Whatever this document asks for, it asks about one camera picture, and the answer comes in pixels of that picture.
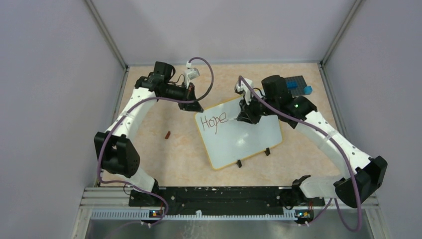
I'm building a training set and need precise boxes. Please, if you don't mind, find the purple cable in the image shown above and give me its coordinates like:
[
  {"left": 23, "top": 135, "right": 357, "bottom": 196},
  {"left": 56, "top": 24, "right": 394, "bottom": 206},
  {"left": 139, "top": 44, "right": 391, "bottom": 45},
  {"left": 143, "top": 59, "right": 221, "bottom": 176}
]
[
  {"left": 97, "top": 57, "right": 214, "bottom": 228},
  {"left": 238, "top": 76, "right": 363, "bottom": 232}
]

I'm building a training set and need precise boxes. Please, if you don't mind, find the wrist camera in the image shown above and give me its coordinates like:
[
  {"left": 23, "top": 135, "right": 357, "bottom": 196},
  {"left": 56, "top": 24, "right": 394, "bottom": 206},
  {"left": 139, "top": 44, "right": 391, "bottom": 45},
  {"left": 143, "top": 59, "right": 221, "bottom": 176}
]
[
  {"left": 183, "top": 61, "right": 200, "bottom": 86},
  {"left": 234, "top": 78, "right": 253, "bottom": 105}
]

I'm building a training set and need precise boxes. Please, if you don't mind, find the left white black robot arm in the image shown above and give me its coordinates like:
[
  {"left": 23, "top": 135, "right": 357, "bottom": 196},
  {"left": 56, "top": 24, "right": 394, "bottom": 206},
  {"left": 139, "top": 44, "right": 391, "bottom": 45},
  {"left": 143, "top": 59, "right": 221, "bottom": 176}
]
[{"left": 94, "top": 60, "right": 213, "bottom": 206}]

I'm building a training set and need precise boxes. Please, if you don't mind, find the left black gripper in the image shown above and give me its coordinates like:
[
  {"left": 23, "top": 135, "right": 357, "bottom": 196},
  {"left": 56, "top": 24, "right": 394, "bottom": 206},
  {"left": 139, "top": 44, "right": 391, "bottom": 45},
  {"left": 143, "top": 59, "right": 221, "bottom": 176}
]
[{"left": 161, "top": 81, "right": 204, "bottom": 113}]

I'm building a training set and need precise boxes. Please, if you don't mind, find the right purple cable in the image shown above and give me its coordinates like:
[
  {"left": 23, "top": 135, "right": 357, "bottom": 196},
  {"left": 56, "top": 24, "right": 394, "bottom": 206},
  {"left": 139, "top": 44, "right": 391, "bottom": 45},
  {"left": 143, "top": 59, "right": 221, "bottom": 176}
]
[{"left": 238, "top": 76, "right": 363, "bottom": 232}]

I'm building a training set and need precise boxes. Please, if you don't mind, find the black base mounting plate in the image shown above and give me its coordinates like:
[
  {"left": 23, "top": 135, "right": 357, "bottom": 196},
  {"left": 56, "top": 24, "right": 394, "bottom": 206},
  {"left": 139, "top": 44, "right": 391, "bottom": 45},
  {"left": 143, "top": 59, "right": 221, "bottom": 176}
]
[{"left": 128, "top": 186, "right": 325, "bottom": 216}]

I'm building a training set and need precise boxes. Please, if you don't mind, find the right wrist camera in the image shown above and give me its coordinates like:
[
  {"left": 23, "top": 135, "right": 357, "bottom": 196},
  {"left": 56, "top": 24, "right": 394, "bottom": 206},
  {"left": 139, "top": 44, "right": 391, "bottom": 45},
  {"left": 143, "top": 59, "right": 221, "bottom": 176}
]
[{"left": 234, "top": 78, "right": 253, "bottom": 105}]

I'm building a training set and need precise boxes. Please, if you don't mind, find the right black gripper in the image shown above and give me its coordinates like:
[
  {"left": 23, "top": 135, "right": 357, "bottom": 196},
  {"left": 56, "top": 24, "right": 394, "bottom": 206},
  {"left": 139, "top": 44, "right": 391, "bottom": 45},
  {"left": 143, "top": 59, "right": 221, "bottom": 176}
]
[{"left": 237, "top": 91, "right": 278, "bottom": 124}]

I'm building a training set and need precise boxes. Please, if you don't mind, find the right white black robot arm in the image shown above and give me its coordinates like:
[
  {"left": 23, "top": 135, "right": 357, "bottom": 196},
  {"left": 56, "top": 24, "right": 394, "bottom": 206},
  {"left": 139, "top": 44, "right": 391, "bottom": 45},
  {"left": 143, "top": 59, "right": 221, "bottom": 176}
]
[{"left": 235, "top": 75, "right": 388, "bottom": 208}]

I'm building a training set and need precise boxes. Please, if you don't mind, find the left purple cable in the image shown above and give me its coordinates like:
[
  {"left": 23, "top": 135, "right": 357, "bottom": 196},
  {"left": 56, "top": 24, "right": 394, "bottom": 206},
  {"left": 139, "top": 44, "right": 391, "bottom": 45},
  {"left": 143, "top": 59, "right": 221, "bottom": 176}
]
[{"left": 97, "top": 57, "right": 214, "bottom": 228}]

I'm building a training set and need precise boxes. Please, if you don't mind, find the blue lego brick on plate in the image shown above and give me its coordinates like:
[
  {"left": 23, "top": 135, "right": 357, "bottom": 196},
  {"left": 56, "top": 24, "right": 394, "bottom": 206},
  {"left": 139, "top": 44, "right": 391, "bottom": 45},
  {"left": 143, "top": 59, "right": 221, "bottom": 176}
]
[{"left": 286, "top": 81, "right": 298, "bottom": 90}]

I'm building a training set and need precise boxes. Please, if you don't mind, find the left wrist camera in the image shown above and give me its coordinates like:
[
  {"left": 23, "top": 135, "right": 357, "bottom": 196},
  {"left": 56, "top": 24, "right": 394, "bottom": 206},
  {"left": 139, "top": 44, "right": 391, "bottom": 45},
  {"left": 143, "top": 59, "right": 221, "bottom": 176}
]
[{"left": 183, "top": 61, "right": 200, "bottom": 86}]

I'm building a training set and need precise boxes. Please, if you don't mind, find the white cable duct rail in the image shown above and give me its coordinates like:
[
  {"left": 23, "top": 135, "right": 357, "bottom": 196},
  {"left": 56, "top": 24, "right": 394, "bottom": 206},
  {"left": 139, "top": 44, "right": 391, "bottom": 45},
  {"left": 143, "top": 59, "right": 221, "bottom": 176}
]
[{"left": 91, "top": 209, "right": 298, "bottom": 221}]

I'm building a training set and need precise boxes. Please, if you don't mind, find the yellow framed whiteboard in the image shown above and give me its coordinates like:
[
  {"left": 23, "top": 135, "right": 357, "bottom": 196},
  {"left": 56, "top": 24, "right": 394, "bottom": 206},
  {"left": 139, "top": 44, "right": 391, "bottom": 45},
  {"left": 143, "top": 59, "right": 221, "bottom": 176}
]
[{"left": 194, "top": 97, "right": 284, "bottom": 170}]

